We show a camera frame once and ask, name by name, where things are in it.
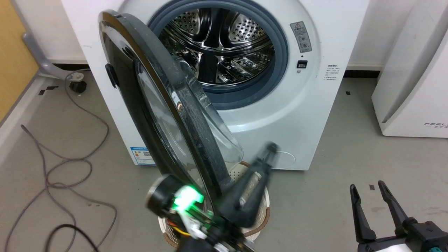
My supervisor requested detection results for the white appliance cabinet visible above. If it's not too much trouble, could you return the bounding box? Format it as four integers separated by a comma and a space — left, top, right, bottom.
371, 0, 448, 138

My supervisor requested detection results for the stainless steel washer drum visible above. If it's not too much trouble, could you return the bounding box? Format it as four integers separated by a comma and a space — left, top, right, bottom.
159, 8, 275, 86

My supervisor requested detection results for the grey rubber door gasket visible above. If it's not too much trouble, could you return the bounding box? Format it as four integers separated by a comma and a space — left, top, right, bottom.
147, 0, 289, 110

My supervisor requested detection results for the thin grey floor cable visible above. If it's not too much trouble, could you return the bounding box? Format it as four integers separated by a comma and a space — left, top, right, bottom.
3, 70, 118, 252

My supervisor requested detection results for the thin black floor cable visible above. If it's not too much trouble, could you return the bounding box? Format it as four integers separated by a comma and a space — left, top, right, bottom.
43, 224, 99, 252

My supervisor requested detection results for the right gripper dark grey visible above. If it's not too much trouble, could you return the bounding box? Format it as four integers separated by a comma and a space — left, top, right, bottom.
350, 180, 448, 252

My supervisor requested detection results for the black round washer door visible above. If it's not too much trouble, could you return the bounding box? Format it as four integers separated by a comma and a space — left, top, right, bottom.
98, 10, 244, 211

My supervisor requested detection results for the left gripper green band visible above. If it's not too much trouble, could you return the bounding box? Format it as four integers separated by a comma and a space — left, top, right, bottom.
167, 142, 279, 252

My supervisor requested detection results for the grey drain hose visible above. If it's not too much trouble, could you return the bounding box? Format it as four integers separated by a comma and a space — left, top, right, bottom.
22, 33, 89, 80

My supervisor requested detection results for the grey warning sticker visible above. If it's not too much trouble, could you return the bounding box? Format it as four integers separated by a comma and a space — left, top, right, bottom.
290, 21, 313, 54

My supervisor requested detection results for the white perforated laundry basket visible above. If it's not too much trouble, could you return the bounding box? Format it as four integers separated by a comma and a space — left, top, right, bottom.
157, 161, 271, 249

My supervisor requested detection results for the black round floor foot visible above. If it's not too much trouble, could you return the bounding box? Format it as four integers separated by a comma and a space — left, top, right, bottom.
69, 81, 87, 94

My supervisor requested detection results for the blue energy label sticker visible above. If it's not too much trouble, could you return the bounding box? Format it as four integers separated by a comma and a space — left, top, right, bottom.
130, 147, 156, 166

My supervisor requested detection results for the white front-load washing machine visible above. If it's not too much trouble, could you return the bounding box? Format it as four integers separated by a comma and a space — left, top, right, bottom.
61, 0, 370, 171

